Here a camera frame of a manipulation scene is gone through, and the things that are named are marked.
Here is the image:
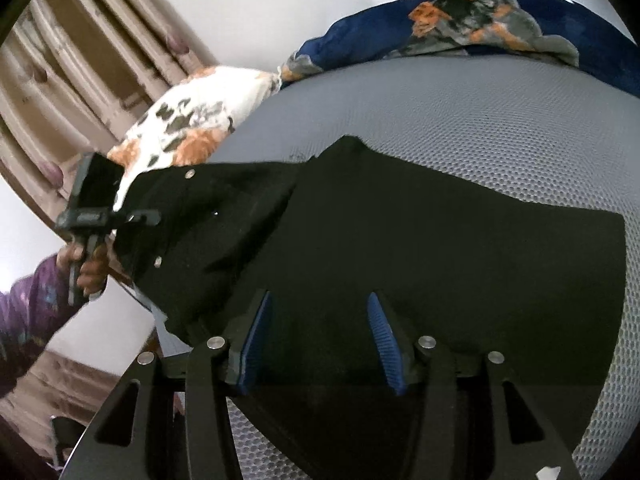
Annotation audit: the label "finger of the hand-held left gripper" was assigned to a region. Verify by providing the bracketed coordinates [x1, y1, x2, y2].
[122, 210, 162, 227]

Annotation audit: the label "blue printed blanket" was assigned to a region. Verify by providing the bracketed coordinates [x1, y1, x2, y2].
[280, 0, 640, 98]

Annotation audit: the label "beige flowered curtain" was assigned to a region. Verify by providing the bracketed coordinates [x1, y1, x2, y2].
[0, 0, 221, 221]

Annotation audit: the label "brown wooden board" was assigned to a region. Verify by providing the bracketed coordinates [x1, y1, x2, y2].
[0, 337, 163, 461]

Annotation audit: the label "grey mesh mat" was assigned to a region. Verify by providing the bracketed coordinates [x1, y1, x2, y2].
[145, 52, 640, 480]

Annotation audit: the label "person's left forearm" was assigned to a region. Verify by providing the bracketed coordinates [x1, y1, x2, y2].
[0, 255, 76, 396]

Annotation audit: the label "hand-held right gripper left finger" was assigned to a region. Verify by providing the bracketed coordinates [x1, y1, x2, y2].
[62, 290, 275, 480]

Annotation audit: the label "black pants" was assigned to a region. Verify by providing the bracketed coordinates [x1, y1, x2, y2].
[112, 135, 628, 480]

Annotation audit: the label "person's left hand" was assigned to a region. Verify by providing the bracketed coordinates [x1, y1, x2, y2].
[56, 240, 113, 298]

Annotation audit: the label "white orange printed pillow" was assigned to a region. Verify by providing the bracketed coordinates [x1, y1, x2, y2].
[106, 64, 281, 211]

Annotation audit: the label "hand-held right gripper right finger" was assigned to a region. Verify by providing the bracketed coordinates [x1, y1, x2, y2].
[366, 290, 583, 480]

